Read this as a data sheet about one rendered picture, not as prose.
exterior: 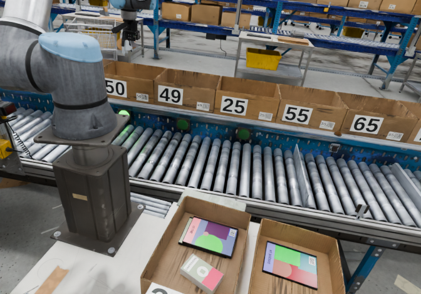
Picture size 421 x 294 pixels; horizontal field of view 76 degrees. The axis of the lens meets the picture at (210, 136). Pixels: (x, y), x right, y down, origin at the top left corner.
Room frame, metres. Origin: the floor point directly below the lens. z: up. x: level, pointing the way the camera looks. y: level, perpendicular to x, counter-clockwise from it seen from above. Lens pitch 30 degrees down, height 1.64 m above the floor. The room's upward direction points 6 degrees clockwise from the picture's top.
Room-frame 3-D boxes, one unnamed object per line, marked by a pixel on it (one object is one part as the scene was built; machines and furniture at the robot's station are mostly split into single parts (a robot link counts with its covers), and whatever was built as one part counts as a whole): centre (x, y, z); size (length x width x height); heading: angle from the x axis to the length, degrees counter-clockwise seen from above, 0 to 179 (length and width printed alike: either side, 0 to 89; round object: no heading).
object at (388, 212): (1.16, -0.93, 0.72); 0.52 x 0.05 x 0.05; 174
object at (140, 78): (1.76, 0.57, 0.96); 0.39 x 0.29 x 0.17; 84
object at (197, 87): (1.72, 0.18, 0.96); 0.39 x 0.29 x 0.17; 84
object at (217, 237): (0.71, -0.04, 0.78); 0.19 x 0.14 x 0.02; 77
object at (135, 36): (1.69, 0.55, 1.32); 0.09 x 0.08 x 0.12; 85
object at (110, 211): (0.74, 0.40, 0.91); 0.26 x 0.26 x 0.33; 79
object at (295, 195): (1.20, -0.48, 0.72); 0.52 x 0.05 x 0.05; 174
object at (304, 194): (1.20, -0.51, 0.76); 0.46 x 0.01 x 0.09; 174
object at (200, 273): (0.55, -0.02, 0.77); 0.13 x 0.07 x 0.04; 59
